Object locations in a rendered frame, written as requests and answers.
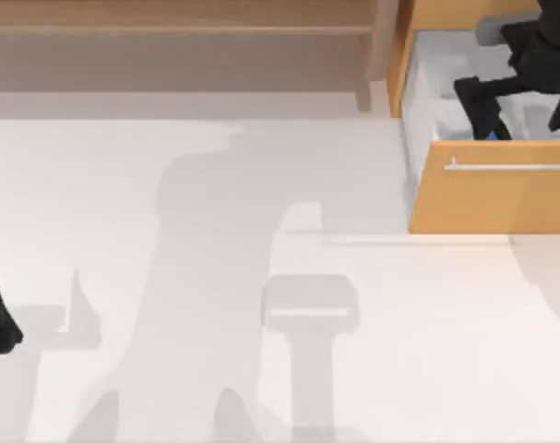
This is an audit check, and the grey pierced drawer inside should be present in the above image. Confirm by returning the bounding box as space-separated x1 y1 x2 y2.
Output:
400 29 560 233

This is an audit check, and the wooden open shelf unit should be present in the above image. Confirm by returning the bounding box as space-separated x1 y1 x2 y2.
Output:
0 0 392 113

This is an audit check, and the pale wooden drawer front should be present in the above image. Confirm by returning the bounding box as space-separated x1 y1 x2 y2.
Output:
407 139 560 235

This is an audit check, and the long metal drawer handle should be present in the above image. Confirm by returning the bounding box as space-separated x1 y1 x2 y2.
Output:
443 157 560 173

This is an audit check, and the wooden drawer cabinet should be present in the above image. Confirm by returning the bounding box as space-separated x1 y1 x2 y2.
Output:
384 0 544 119

